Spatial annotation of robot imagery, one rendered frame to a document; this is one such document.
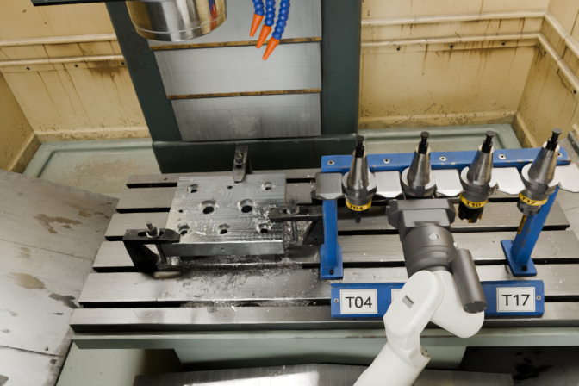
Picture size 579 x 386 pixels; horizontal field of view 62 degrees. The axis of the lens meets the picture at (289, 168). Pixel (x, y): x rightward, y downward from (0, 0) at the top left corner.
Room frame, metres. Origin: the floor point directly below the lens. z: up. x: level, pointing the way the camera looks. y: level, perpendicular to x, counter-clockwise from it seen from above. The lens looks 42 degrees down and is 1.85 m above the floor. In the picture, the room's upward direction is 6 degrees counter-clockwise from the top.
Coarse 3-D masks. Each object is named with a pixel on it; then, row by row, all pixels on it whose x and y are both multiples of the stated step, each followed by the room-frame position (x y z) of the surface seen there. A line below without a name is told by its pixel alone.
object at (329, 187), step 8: (320, 176) 0.67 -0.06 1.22; (328, 176) 0.67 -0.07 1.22; (336, 176) 0.67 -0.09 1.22; (320, 184) 0.65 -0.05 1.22; (328, 184) 0.65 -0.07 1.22; (336, 184) 0.64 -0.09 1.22; (320, 192) 0.63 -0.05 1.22; (328, 192) 0.63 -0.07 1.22; (336, 192) 0.62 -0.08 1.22; (344, 192) 0.62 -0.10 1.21; (328, 200) 0.61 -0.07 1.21
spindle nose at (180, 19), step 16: (144, 0) 0.71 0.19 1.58; (160, 0) 0.70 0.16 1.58; (176, 0) 0.70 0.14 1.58; (192, 0) 0.71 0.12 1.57; (208, 0) 0.72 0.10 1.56; (224, 0) 0.76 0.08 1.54; (144, 16) 0.71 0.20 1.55; (160, 16) 0.70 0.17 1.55; (176, 16) 0.70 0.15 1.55; (192, 16) 0.71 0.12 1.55; (208, 16) 0.72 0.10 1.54; (224, 16) 0.76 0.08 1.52; (144, 32) 0.72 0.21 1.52; (160, 32) 0.70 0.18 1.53; (176, 32) 0.70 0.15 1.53; (192, 32) 0.71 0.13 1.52; (208, 32) 0.72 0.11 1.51
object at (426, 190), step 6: (408, 168) 0.66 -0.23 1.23; (402, 174) 0.64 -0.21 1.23; (432, 174) 0.63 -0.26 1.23; (402, 180) 0.63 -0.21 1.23; (432, 180) 0.62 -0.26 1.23; (408, 186) 0.61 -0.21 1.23; (414, 186) 0.61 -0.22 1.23; (420, 186) 0.61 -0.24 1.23; (426, 186) 0.60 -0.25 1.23; (432, 186) 0.60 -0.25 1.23; (408, 192) 0.61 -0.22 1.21; (414, 192) 0.60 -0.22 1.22; (420, 192) 0.61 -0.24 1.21; (426, 192) 0.61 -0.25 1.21; (432, 192) 0.61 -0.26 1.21; (414, 198) 0.60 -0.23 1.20
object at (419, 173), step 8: (416, 152) 0.63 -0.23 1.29; (416, 160) 0.62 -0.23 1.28; (424, 160) 0.62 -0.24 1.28; (416, 168) 0.62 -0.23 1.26; (424, 168) 0.61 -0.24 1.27; (408, 176) 0.63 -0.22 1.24; (416, 176) 0.61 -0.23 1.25; (424, 176) 0.61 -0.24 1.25; (416, 184) 0.61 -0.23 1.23; (424, 184) 0.61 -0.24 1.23
